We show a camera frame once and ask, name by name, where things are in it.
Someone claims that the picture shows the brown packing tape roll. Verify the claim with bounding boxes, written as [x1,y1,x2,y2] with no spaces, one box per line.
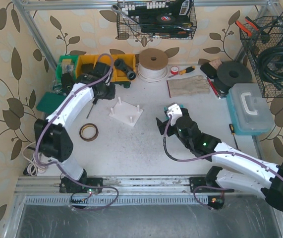
[79,123,99,142]

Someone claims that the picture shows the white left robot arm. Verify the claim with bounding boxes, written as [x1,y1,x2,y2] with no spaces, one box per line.
[34,61,115,183]

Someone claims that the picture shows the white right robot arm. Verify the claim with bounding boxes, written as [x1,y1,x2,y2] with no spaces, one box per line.
[156,104,283,212]

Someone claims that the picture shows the thin black screwdriver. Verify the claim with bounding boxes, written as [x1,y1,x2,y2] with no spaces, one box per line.
[86,103,94,118]

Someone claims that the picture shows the black box in bin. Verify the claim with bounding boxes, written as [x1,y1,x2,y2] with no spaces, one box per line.
[81,63,94,74]

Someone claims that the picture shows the dark grey pipe fitting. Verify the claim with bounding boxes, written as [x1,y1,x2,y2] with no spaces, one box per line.
[114,59,136,81]

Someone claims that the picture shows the yellow storage bins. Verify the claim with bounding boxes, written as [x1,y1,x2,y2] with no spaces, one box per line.
[76,54,137,83]

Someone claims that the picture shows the beige work glove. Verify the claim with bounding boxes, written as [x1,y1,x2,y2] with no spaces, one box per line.
[167,75,210,98]

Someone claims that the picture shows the green storage bin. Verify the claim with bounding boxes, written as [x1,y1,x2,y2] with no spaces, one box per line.
[56,55,78,81]

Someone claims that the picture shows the small black yellow screwdriver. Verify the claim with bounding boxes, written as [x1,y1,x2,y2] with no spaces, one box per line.
[229,123,240,151]

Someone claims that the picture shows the red white tape roll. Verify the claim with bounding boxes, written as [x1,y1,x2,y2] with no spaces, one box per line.
[170,66,179,75]

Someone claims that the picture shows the yellow black nut driver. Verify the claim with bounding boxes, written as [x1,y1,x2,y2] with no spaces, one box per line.
[168,66,195,78]

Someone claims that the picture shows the black rectangular case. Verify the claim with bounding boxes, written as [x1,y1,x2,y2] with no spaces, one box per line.
[200,62,217,79]

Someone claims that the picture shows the sandpaper sheet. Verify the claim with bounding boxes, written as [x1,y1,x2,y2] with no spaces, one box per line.
[209,59,222,70]

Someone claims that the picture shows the dark grey empty spool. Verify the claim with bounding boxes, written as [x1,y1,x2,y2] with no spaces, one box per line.
[214,61,252,93]

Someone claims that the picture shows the teal clear lid toolbox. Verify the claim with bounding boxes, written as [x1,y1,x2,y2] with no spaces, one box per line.
[226,83,275,136]

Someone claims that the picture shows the white four-peg base plate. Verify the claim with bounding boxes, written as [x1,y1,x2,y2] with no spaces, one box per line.
[109,97,143,127]

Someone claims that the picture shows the white cable spool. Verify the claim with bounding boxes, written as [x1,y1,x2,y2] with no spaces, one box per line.
[137,48,169,83]

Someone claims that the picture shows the wire basket with tools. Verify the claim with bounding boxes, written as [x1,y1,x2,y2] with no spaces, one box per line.
[111,0,197,42]

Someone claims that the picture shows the white coiled cord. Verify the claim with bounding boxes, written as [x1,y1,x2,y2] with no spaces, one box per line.
[22,141,49,177]

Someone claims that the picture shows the orange handled pliers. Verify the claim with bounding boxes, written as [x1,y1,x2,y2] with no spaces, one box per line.
[235,16,260,37]

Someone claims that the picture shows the black coiled hose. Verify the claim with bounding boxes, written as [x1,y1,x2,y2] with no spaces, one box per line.
[257,43,283,85]

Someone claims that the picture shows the wire basket with hose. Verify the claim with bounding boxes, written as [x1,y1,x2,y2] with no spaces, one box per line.
[239,14,283,98]

